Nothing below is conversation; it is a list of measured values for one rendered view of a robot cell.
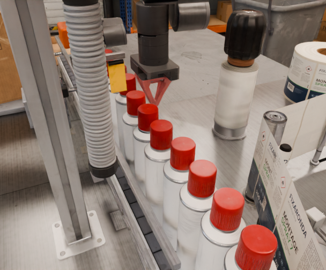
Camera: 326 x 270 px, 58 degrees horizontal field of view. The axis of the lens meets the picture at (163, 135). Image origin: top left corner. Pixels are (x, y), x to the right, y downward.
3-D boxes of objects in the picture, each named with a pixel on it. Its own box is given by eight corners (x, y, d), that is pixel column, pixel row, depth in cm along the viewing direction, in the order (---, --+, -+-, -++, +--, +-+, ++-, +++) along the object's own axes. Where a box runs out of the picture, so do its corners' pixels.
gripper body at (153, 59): (158, 58, 63) (158, 22, 59) (180, 76, 55) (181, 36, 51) (130, 63, 61) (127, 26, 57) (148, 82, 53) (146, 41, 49)
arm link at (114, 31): (73, 12, 81) (72, 0, 73) (115, 5, 84) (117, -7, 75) (84, 55, 83) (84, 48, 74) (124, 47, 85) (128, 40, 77)
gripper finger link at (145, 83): (160, 93, 67) (160, 53, 62) (173, 107, 62) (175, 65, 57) (132, 99, 65) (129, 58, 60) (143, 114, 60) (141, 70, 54)
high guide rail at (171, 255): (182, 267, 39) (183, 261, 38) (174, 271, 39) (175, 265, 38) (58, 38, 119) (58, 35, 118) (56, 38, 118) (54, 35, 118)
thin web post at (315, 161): (320, 164, 67) (352, 89, 56) (314, 166, 66) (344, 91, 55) (313, 159, 68) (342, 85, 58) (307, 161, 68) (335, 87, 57)
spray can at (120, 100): (143, 166, 66) (140, 81, 54) (119, 167, 65) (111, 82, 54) (143, 152, 70) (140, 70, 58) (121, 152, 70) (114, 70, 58)
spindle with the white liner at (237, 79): (253, 135, 76) (281, 13, 59) (224, 144, 73) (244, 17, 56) (232, 119, 83) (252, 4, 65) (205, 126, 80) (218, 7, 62)
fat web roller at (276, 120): (271, 201, 58) (296, 119, 47) (252, 208, 56) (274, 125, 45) (256, 185, 61) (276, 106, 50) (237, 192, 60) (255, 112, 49)
